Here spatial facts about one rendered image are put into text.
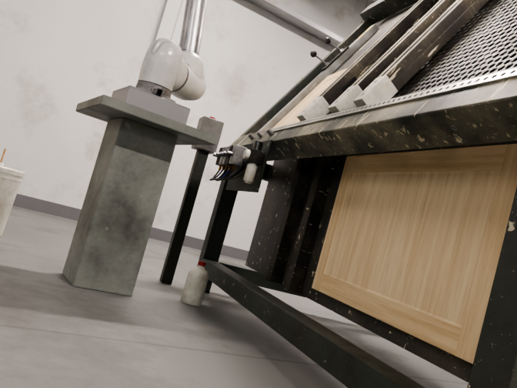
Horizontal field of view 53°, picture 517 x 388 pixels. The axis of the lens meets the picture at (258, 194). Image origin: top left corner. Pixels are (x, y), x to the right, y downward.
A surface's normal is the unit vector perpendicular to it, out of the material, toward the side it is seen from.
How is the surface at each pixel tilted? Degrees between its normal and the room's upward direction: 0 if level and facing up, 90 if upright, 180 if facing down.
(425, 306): 90
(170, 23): 90
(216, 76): 90
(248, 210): 90
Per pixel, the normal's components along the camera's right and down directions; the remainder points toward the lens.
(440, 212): -0.91, -0.27
